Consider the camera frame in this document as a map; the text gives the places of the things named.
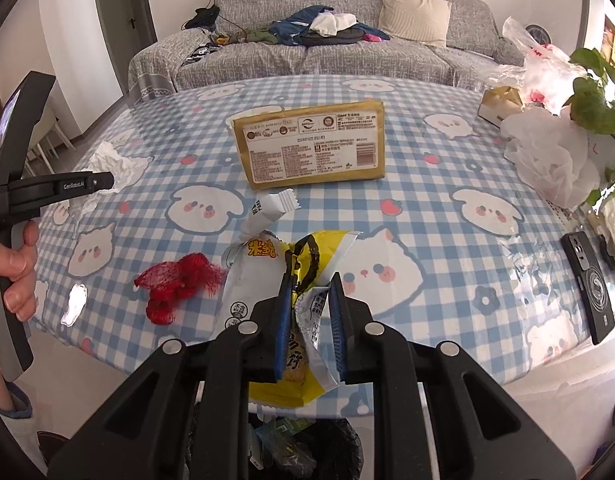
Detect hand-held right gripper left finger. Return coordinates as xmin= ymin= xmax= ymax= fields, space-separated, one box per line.
xmin=47 ymin=272 xmax=295 ymax=480

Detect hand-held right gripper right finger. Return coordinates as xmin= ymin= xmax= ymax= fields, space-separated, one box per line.
xmin=329 ymin=272 xmax=575 ymax=480

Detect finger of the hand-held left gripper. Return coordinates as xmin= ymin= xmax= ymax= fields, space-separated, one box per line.
xmin=10 ymin=170 xmax=116 ymax=210

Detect white tissue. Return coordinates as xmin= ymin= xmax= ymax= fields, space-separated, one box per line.
xmin=70 ymin=141 xmax=153 ymax=216

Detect yellow snack wrapper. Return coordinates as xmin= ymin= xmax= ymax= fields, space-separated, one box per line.
xmin=220 ymin=230 xmax=363 ymax=408

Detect black mesh trash bin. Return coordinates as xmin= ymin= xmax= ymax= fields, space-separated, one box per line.
xmin=247 ymin=412 xmax=364 ymax=480

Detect person's left forearm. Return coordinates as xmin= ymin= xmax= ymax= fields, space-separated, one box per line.
xmin=0 ymin=320 xmax=33 ymax=420

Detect black bag on sofa arm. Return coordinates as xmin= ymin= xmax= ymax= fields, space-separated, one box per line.
xmin=182 ymin=5 xmax=220 ymax=31

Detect person's left hand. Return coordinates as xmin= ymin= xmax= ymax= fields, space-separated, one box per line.
xmin=0 ymin=220 xmax=41 ymax=323

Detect green carton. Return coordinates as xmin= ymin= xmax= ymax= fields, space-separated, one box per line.
xmin=260 ymin=417 xmax=311 ymax=443

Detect small white sachet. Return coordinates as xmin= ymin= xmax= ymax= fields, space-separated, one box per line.
xmin=240 ymin=188 xmax=300 ymax=243

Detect red mesh net bag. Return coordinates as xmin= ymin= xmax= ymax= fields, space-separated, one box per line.
xmin=134 ymin=252 xmax=228 ymax=326

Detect dark grey door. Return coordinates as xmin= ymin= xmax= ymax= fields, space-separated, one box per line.
xmin=92 ymin=0 xmax=158 ymax=96

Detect blue checked bear tablecloth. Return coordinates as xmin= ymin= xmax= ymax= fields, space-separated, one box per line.
xmin=24 ymin=74 xmax=615 ymax=418

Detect large yellow cardboard box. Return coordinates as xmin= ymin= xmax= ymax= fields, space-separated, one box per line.
xmin=227 ymin=100 xmax=387 ymax=192

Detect grey patterned sofa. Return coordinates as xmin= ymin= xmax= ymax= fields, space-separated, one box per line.
xmin=127 ymin=0 xmax=531 ymax=106

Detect black smartphone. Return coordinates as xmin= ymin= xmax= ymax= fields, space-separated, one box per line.
xmin=560 ymin=232 xmax=615 ymax=346

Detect pile of clothes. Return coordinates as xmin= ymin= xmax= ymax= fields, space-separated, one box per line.
xmin=270 ymin=5 xmax=391 ymax=48

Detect clear plastic bags pile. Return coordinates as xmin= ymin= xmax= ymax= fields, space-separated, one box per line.
xmin=500 ymin=107 xmax=601 ymax=211

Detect small beige box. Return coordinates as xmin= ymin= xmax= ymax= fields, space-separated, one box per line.
xmin=477 ymin=85 xmax=528 ymax=126

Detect black garment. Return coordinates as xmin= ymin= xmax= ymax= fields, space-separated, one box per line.
xmin=297 ymin=27 xmax=368 ymax=47

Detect white garment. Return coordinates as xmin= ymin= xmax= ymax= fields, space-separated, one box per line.
xmin=310 ymin=10 xmax=361 ymax=36

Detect cream cushion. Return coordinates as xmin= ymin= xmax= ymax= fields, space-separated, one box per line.
xmin=377 ymin=0 xmax=453 ymax=47

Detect white plastic bag red print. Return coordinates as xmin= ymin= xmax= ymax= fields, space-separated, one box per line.
xmin=502 ymin=16 xmax=588 ymax=116

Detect green potted plant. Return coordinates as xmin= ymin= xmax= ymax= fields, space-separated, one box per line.
xmin=567 ymin=47 xmax=615 ymax=206

